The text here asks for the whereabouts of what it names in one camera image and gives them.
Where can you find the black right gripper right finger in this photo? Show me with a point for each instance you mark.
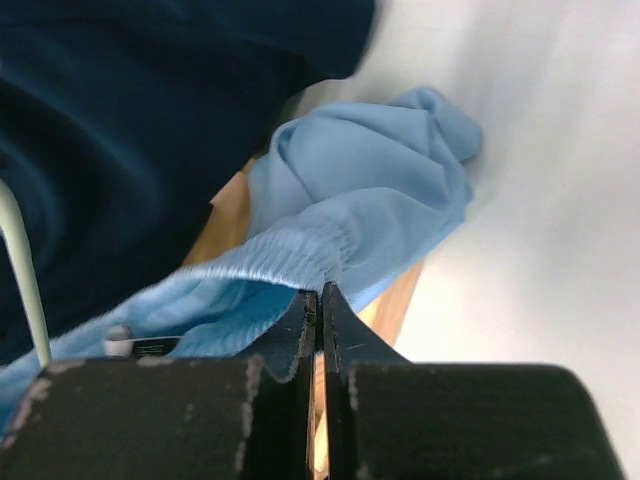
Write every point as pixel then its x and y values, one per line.
pixel 353 340

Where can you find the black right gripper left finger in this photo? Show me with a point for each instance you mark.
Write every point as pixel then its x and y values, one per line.
pixel 288 347

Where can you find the light blue shorts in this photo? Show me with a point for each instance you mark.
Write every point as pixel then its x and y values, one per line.
pixel 351 193

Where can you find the pale green hanger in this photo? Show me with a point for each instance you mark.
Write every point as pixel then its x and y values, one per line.
pixel 19 254

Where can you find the navy blue shorts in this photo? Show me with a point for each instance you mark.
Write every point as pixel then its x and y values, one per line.
pixel 121 120

